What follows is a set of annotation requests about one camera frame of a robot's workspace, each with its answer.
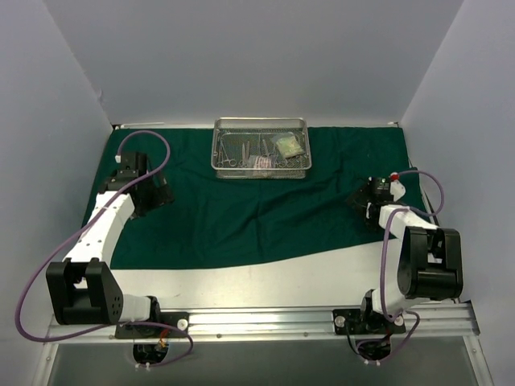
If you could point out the aluminium rail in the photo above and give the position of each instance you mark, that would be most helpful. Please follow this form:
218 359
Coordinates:
139 125
437 319

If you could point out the steel forceps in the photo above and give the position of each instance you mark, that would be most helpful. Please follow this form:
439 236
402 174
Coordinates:
245 154
223 158

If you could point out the metal mesh instrument tray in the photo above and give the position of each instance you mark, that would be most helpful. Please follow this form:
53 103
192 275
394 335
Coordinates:
260 148

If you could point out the green gauze packet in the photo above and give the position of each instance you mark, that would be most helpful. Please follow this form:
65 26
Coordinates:
288 145

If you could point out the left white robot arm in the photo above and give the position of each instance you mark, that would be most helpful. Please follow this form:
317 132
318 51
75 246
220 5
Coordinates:
82 288

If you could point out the clear packet with sutures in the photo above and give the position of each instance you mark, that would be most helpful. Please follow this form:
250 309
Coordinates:
262 162

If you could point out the steel forceps middle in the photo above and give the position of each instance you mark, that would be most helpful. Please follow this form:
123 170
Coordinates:
245 154

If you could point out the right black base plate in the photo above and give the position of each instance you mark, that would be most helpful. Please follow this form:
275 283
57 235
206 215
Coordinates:
353 322

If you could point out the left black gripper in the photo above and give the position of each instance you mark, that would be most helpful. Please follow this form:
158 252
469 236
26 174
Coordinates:
159 192

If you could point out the green surgical drape cloth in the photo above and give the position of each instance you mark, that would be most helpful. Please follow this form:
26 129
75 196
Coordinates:
217 223

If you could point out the front aluminium rail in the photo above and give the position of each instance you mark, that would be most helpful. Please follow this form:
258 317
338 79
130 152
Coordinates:
437 319

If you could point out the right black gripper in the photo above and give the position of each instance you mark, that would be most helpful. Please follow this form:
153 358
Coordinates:
360 199

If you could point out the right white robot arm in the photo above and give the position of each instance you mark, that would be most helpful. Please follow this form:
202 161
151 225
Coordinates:
420 261

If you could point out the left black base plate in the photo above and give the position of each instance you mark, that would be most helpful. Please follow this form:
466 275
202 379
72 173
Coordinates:
170 325

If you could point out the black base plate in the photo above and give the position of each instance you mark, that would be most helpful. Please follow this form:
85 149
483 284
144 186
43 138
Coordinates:
170 325
353 322

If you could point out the back aluminium rail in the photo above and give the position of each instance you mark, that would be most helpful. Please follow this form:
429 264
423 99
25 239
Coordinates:
139 125

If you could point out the steel forceps left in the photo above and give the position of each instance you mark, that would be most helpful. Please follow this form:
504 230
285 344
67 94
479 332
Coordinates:
223 158

